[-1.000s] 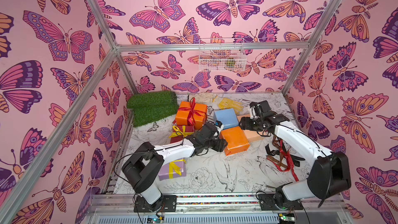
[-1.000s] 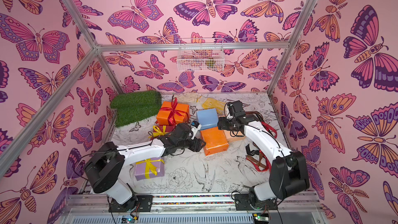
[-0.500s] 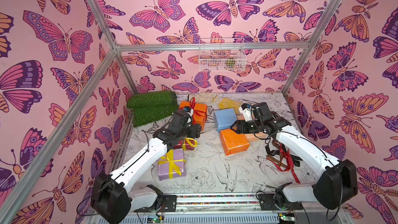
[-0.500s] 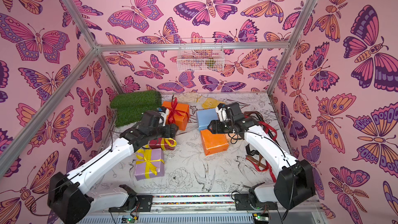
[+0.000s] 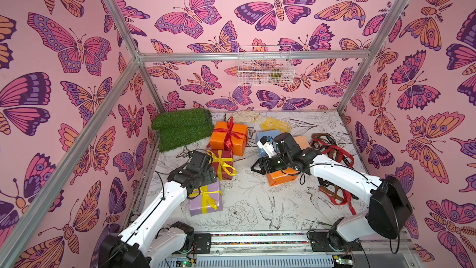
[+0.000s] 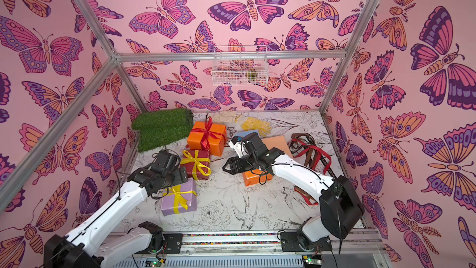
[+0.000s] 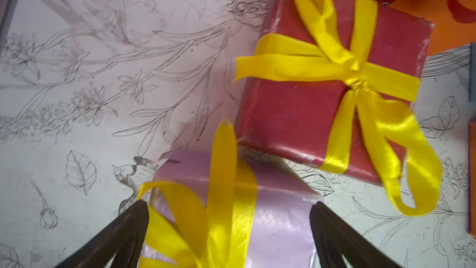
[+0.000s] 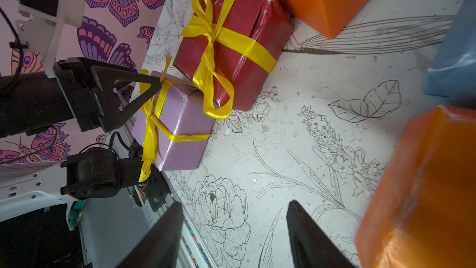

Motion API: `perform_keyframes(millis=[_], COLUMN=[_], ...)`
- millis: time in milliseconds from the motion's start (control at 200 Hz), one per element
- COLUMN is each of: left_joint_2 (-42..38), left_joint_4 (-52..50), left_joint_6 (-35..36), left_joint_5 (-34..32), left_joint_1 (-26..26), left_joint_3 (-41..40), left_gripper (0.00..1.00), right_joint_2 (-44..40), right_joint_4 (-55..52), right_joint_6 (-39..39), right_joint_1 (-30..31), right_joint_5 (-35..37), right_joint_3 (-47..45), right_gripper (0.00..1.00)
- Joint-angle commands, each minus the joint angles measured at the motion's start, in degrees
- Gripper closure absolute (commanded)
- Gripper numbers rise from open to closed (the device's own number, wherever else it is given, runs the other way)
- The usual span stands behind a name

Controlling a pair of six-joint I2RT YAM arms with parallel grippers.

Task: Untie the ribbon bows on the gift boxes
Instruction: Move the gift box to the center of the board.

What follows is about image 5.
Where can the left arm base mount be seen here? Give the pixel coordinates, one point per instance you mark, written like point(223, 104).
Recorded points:
point(189, 241)

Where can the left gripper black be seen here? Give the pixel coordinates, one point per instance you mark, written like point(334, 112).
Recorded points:
point(208, 178)

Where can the yellow ribbon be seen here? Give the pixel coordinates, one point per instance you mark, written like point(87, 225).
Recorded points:
point(206, 195)
point(222, 162)

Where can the brown ribbon bow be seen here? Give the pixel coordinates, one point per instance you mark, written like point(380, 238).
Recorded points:
point(328, 184)

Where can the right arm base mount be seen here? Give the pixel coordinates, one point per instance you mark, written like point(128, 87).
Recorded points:
point(331, 241)

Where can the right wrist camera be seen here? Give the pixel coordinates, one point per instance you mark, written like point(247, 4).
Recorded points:
point(267, 145)

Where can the purple gift box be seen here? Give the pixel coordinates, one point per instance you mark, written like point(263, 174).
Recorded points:
point(206, 201)

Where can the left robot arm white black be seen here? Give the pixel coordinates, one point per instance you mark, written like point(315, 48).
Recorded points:
point(147, 242)

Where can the peach gift box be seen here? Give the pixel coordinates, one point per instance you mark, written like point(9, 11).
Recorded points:
point(302, 142)

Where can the large orange gift box back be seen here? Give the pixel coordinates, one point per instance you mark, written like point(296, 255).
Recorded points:
point(227, 137)

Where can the yellow ribbon on red box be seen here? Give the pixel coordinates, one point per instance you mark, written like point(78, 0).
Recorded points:
point(222, 162)

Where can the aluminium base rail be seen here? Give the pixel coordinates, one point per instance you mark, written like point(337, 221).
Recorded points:
point(291, 249)

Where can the black printed ribbon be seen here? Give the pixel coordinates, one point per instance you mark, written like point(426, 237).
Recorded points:
point(326, 144)

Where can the green artificial grass mat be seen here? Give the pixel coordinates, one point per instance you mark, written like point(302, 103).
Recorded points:
point(182, 127)

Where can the white wire basket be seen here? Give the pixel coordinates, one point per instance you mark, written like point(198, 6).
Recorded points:
point(265, 68)

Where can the light blue gift box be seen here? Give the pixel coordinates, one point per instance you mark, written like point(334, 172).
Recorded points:
point(272, 133)

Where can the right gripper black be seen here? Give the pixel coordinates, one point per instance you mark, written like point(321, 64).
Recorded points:
point(268, 165)

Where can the orange gift box front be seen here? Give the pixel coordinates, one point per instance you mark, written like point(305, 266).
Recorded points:
point(282, 176)

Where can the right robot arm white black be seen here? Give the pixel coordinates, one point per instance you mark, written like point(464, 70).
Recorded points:
point(388, 210)

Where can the white work glove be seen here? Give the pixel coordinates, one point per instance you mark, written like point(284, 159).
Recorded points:
point(242, 117)

